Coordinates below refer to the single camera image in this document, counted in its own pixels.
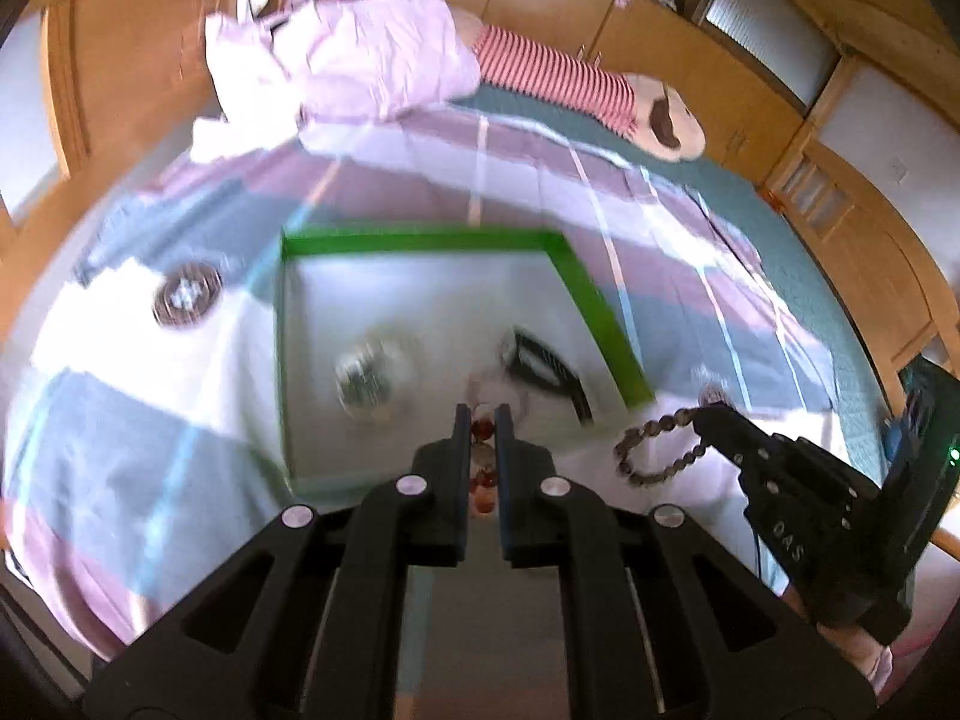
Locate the wooden wardrobe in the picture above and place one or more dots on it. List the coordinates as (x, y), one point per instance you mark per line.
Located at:
(896, 297)

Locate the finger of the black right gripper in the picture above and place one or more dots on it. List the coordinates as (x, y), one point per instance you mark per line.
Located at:
(734, 436)

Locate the black wrist watch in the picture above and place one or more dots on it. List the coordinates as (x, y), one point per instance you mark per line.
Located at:
(525, 359)

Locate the green cardboard box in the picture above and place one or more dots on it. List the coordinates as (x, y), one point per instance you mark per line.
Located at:
(383, 331)

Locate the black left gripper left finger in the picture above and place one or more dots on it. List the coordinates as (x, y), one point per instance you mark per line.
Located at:
(420, 518)

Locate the patchwork bed sheet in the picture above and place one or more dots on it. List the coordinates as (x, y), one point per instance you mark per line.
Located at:
(143, 444)

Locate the pink crumpled blanket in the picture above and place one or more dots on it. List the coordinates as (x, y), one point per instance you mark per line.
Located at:
(331, 62)

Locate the striped plush toy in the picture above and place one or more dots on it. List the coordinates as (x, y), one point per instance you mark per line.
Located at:
(640, 109)

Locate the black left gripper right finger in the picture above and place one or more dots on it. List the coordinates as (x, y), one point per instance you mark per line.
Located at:
(546, 519)

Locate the wooden bed frame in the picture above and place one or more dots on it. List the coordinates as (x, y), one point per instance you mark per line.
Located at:
(116, 77)

